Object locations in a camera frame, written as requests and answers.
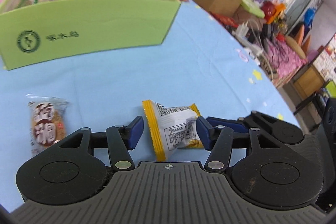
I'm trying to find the green cardboard box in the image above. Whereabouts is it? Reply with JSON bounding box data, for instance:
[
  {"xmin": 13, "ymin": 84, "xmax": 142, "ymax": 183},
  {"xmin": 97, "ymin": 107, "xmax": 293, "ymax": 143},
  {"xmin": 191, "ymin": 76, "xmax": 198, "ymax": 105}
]
[{"xmin": 1, "ymin": 0, "xmax": 181, "ymax": 70}]

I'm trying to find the yellow white snack packet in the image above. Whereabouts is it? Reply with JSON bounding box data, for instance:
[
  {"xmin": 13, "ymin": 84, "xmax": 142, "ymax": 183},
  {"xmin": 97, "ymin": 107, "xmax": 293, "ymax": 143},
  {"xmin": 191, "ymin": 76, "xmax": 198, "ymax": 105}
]
[{"xmin": 142, "ymin": 100, "xmax": 203, "ymax": 161}]

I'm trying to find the white power strip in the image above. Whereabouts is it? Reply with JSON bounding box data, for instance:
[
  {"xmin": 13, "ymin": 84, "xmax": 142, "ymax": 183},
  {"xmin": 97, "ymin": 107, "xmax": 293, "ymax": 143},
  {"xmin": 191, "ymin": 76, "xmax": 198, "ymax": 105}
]
[{"xmin": 233, "ymin": 32, "xmax": 263, "ymax": 56}]

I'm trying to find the blue cartoon tablecloth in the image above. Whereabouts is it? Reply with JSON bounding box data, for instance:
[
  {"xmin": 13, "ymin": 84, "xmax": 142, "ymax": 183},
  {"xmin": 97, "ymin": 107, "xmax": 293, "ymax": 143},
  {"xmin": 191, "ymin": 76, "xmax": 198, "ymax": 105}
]
[{"xmin": 1, "ymin": 2, "xmax": 297, "ymax": 211}]

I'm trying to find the small green box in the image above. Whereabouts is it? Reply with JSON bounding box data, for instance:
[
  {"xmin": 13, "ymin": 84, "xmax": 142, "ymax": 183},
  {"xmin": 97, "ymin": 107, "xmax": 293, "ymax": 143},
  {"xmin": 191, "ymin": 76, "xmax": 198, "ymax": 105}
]
[{"xmin": 241, "ymin": 0, "xmax": 265, "ymax": 18}]

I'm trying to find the small brown white packet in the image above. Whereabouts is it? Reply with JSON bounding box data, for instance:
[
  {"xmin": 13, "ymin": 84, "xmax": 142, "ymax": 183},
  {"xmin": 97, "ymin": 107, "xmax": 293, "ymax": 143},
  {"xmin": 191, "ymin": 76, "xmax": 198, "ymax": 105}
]
[{"xmin": 26, "ymin": 94, "xmax": 68, "ymax": 156}]

